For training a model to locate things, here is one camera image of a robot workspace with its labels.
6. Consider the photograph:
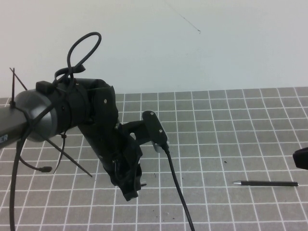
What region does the black pen silver tip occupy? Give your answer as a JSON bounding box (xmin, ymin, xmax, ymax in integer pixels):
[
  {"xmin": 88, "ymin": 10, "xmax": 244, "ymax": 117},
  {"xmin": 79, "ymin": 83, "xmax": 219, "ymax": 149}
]
[{"xmin": 232, "ymin": 180, "xmax": 300, "ymax": 188}]

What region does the black hanging arm cable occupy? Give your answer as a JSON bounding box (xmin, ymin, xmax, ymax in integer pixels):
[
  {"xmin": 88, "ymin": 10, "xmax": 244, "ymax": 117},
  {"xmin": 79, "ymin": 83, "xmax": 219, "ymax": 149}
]
[{"xmin": 9, "ymin": 125, "xmax": 32, "ymax": 231}]

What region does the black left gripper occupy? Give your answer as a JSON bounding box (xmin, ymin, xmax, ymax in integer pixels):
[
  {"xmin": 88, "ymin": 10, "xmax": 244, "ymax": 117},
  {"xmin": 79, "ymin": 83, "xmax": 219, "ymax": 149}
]
[{"xmin": 80, "ymin": 112, "xmax": 143, "ymax": 203}]

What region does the black looped cable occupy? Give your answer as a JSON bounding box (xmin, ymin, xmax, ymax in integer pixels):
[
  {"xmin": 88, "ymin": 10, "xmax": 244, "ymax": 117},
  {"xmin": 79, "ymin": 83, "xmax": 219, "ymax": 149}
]
[{"xmin": 54, "ymin": 32, "xmax": 102, "ymax": 82}]

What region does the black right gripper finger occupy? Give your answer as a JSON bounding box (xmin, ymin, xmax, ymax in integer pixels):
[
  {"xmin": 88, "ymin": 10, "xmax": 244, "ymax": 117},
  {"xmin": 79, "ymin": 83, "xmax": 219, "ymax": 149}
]
[{"xmin": 293, "ymin": 147, "xmax": 308, "ymax": 171}]

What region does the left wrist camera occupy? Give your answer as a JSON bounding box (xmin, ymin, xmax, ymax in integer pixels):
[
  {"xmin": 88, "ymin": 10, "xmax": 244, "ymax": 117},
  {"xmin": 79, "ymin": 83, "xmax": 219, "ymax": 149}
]
[{"xmin": 141, "ymin": 110, "xmax": 171, "ymax": 154}]

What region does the short black cable stub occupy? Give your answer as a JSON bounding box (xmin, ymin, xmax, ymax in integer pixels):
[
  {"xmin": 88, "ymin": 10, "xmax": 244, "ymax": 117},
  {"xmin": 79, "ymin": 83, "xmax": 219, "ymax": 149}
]
[{"xmin": 20, "ymin": 155, "xmax": 52, "ymax": 173}]

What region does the grey grid mat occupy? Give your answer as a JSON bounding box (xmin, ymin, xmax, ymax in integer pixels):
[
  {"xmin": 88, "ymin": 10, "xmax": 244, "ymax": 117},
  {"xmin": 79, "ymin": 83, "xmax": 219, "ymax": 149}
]
[{"xmin": 0, "ymin": 87, "xmax": 308, "ymax": 231}]

